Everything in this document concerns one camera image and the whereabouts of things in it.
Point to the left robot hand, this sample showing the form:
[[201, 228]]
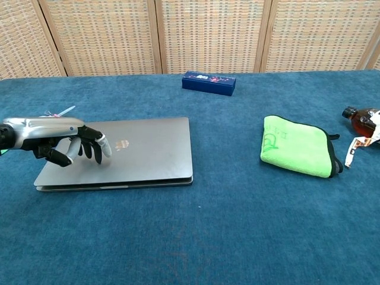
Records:
[[44, 130]]

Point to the silver laptop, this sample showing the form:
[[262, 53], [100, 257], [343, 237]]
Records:
[[148, 151]]

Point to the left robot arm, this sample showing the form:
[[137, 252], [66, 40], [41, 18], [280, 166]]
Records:
[[6, 136]]

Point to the green wipe packet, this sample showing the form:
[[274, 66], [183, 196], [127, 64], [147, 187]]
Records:
[[2, 152]]

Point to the bamboo screen panel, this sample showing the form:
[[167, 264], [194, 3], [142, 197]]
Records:
[[104, 38], [320, 35], [210, 35], [23, 38], [377, 63]]

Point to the dark blue printed box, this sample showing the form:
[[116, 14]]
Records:
[[207, 84]]

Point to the blue carpet table mat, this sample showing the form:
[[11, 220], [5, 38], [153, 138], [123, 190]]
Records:
[[207, 225]]

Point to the green folded cloth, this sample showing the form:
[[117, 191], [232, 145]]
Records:
[[291, 145]]

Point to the brown bottle with label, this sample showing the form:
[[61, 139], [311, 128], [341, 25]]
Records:
[[360, 123]]

